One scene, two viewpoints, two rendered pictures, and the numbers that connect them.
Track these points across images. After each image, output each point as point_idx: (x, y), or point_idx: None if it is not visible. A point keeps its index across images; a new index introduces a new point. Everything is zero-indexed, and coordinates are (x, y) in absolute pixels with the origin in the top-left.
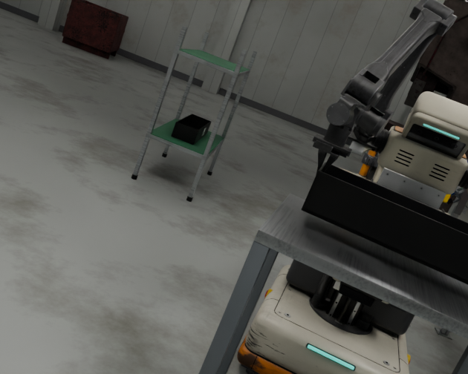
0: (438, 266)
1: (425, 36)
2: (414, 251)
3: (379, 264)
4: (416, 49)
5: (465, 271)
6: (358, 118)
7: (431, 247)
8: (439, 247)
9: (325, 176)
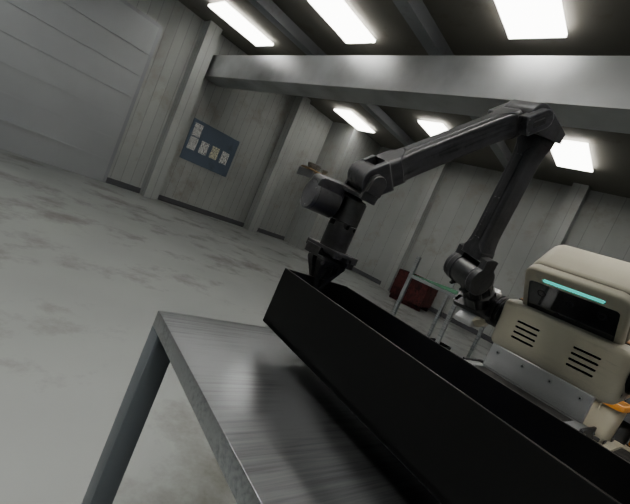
0: (401, 451)
1: (492, 133)
2: (368, 407)
3: (308, 416)
4: (512, 172)
5: (449, 478)
6: (449, 268)
7: (394, 405)
8: (405, 407)
9: (288, 275)
